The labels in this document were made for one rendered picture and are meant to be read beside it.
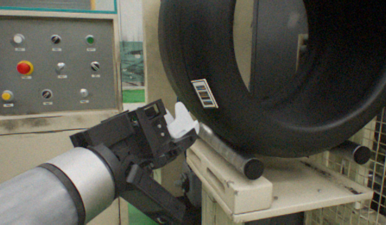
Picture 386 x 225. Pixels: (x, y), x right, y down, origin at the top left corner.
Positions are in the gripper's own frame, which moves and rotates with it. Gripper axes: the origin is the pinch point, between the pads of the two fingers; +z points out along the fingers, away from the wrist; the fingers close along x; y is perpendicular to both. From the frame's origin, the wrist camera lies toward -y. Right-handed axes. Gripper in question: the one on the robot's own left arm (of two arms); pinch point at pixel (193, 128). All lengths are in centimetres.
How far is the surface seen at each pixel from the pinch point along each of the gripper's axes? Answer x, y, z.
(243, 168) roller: 0.3, -13.3, 11.4
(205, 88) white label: -0.5, 5.3, 7.2
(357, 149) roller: -17.2, -21.2, 32.5
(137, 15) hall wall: 575, 229, 687
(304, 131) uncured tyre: -10.6, -11.1, 21.4
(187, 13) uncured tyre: -1.6, 18.9, 8.7
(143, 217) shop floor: 133, -73, 83
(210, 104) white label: 0.3, 2.0, 8.1
